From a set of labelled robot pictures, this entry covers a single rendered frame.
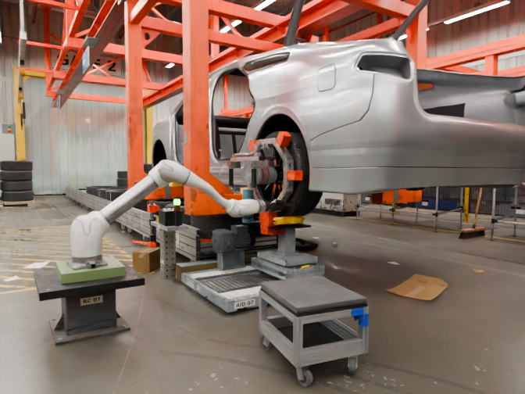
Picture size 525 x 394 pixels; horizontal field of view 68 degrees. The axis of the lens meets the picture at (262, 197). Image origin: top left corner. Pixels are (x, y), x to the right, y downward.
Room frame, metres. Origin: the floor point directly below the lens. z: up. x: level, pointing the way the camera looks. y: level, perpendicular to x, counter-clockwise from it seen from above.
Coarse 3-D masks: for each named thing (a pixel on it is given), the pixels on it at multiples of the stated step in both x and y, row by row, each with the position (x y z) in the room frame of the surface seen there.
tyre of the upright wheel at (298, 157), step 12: (276, 132) 3.01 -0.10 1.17; (288, 132) 2.97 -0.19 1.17; (300, 144) 2.84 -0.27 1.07; (300, 156) 2.76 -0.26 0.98; (300, 168) 2.75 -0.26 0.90; (300, 192) 2.76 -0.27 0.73; (312, 192) 2.82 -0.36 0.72; (300, 204) 2.84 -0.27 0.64; (312, 204) 2.91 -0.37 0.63; (288, 216) 2.96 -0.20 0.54
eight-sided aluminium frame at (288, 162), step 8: (256, 144) 3.08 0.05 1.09; (272, 144) 2.97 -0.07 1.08; (280, 152) 2.80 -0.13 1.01; (288, 152) 2.81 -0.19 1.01; (288, 160) 2.75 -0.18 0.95; (288, 168) 2.79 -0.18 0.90; (248, 184) 3.18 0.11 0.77; (288, 184) 2.79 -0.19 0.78; (256, 192) 3.16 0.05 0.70; (280, 192) 2.80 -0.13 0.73; (288, 192) 2.76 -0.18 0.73
